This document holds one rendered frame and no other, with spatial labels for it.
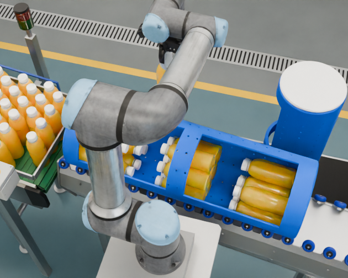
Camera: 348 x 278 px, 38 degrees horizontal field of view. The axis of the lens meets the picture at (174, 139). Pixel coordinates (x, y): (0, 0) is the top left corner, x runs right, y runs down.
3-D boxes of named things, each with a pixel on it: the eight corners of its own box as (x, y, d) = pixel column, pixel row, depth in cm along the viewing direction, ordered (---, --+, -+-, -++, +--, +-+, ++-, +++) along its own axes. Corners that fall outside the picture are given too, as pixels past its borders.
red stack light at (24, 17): (26, 23, 209) (24, 16, 206) (12, 19, 210) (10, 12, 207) (34, 13, 213) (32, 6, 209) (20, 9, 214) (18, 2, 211)
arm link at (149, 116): (174, 128, 98) (232, 7, 132) (121, 114, 100) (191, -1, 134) (171, 168, 106) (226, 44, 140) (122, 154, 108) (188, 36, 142)
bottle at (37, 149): (32, 167, 206) (21, 144, 192) (36, 154, 210) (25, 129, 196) (48, 169, 206) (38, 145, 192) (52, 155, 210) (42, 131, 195)
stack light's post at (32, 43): (74, 169, 310) (31, 39, 219) (68, 167, 311) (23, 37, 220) (77, 164, 312) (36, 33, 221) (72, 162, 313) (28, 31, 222)
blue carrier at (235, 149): (290, 249, 183) (304, 224, 157) (72, 175, 201) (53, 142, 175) (309, 180, 194) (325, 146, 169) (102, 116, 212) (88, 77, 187)
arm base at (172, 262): (181, 278, 148) (181, 267, 140) (130, 270, 149) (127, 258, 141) (189, 231, 156) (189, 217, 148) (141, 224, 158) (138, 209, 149)
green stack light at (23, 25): (29, 32, 213) (26, 23, 209) (16, 28, 215) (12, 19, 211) (37, 22, 217) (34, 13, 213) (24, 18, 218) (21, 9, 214)
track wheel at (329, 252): (338, 251, 176) (337, 248, 178) (325, 246, 177) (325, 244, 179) (333, 262, 178) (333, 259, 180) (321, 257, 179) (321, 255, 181)
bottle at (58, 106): (55, 121, 220) (47, 95, 205) (69, 113, 222) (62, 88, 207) (62, 131, 216) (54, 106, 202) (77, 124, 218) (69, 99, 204)
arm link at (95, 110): (131, 251, 141) (120, 118, 100) (81, 235, 144) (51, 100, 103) (146, 216, 149) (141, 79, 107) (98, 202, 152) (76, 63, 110)
